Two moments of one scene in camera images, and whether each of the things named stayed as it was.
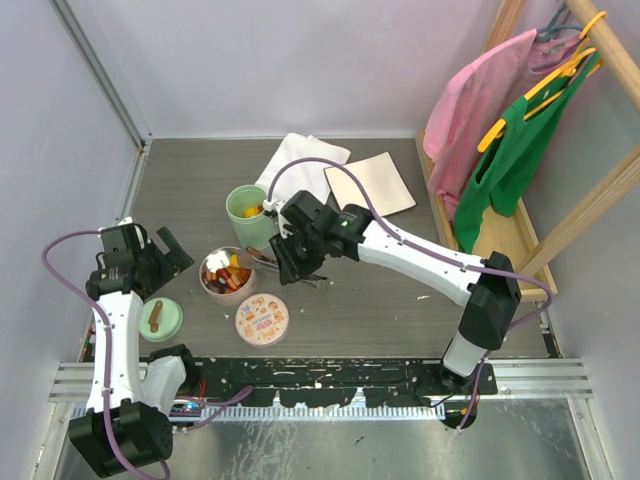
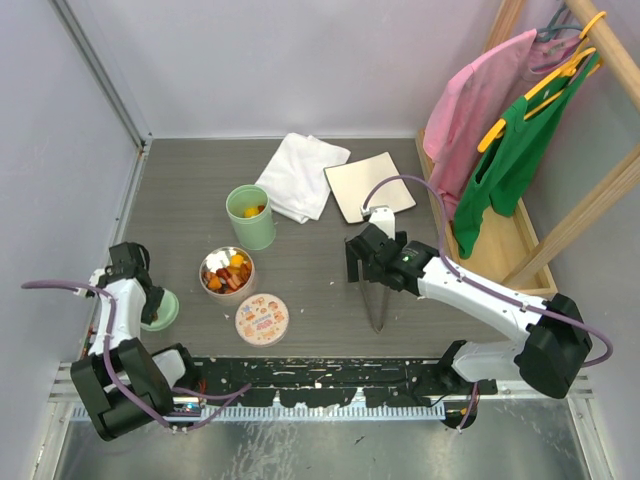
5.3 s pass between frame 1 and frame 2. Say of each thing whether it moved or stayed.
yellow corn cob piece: stayed
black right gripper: moved
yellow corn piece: stayed
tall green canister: stayed
